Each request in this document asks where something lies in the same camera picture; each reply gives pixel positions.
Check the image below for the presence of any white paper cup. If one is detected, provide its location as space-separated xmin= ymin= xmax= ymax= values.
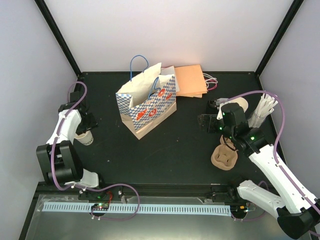
xmin=74 ymin=131 xmax=94 ymax=146

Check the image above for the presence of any brown cardboard cup carrier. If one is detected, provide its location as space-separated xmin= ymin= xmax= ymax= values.
xmin=211 ymin=135 xmax=238 ymax=171

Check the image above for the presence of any stack of paper cups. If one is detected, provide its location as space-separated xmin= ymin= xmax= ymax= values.
xmin=234 ymin=97 xmax=249 ymax=112

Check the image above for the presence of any blue checkered paper bag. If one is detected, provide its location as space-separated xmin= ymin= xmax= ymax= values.
xmin=115 ymin=54 xmax=179 ymax=140

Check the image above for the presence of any stack of black lids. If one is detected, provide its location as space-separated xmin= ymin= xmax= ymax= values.
xmin=205 ymin=99 xmax=219 ymax=115

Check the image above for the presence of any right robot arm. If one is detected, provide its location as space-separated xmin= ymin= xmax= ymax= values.
xmin=198 ymin=100 xmax=320 ymax=240

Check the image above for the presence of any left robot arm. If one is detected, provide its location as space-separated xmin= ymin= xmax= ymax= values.
xmin=36 ymin=91 xmax=108 ymax=200

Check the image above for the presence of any stack of orange paper bags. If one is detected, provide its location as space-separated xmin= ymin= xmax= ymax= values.
xmin=161 ymin=64 xmax=218 ymax=98

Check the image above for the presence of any jar of wrapped straws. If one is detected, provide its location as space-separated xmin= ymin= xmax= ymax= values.
xmin=248 ymin=93 xmax=278 ymax=128

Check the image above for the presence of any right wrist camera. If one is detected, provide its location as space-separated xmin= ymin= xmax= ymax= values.
xmin=215 ymin=98 xmax=228 ymax=120

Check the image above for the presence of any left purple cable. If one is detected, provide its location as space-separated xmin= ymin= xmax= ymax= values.
xmin=50 ymin=81 xmax=141 ymax=221

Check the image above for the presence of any purple cable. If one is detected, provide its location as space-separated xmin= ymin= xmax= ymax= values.
xmin=50 ymin=81 xmax=141 ymax=221
xmin=216 ymin=90 xmax=320 ymax=237

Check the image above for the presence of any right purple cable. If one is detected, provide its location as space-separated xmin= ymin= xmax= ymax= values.
xmin=216 ymin=90 xmax=320 ymax=237

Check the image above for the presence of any white slotted cable duct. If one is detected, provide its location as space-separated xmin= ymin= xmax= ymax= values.
xmin=42 ymin=202 xmax=232 ymax=217

